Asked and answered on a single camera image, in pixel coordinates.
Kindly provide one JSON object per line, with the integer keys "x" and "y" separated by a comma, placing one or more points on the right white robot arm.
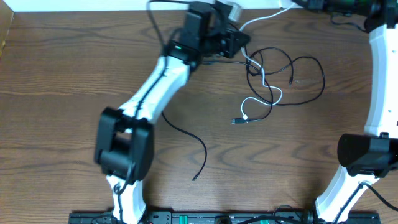
{"x": 364, "y": 159}

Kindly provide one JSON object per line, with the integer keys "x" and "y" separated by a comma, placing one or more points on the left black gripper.
{"x": 231, "y": 39}

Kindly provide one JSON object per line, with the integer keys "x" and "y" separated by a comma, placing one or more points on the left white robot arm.
{"x": 125, "y": 139}

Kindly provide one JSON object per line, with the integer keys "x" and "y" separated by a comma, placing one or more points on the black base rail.
{"x": 162, "y": 217}

